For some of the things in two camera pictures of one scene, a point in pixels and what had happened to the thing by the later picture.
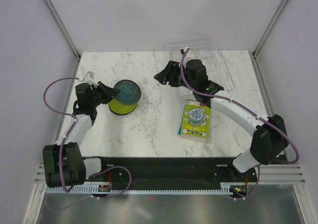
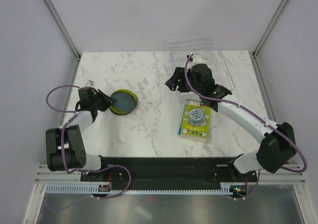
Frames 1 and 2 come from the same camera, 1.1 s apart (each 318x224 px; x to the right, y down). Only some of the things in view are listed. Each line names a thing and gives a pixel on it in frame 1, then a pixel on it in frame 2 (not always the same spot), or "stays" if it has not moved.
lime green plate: [118, 108] stays
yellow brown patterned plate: [119, 108] stays
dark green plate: [130, 92] -> [125, 102]
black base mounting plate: [136, 171] stays
